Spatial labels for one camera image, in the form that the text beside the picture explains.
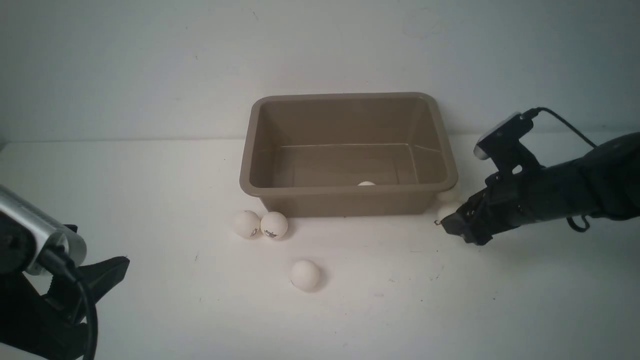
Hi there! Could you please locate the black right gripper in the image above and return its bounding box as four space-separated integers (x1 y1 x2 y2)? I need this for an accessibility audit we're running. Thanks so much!
439 167 550 246

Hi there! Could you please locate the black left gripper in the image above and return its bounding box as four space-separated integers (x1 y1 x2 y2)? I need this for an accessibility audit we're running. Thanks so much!
0 256 130 360

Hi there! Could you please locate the white ball table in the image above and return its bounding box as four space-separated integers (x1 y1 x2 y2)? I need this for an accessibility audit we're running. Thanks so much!
289 259 322 292

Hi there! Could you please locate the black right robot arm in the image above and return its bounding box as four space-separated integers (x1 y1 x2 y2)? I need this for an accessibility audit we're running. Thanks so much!
440 132 640 246

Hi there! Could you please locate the tan plastic bin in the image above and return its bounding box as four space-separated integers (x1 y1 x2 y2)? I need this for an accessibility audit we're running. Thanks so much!
238 92 458 218

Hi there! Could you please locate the white ball plain left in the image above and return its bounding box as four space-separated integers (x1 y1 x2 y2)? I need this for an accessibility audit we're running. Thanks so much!
231 210 261 239

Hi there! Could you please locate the white ball with logo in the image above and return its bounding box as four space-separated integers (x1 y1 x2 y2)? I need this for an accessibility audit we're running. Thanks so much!
260 211 289 239

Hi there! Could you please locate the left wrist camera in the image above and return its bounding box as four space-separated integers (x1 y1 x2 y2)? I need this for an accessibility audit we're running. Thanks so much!
0 185 87 276

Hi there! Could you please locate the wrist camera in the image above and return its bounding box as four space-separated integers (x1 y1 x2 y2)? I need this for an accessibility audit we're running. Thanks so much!
473 109 543 177
0 185 87 276

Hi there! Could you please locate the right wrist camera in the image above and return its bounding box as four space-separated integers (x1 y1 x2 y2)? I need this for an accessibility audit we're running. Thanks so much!
473 109 543 177

